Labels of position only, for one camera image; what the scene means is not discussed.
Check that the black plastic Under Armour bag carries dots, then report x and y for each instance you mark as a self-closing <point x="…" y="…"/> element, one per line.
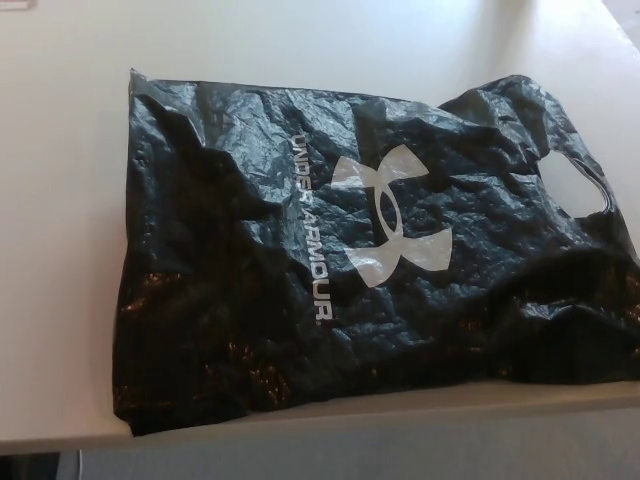
<point x="280" y="240"/>

